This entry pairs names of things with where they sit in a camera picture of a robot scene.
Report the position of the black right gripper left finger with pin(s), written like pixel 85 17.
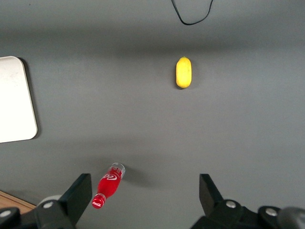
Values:
pixel 71 205

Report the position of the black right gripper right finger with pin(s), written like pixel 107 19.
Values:
pixel 214 214

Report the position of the white rectangular tray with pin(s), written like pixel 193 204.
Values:
pixel 15 100

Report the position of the red cola bottle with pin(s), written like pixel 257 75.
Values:
pixel 108 188

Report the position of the wooden drawer cabinet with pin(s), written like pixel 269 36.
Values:
pixel 12 201

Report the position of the yellow lemon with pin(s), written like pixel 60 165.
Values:
pixel 183 72

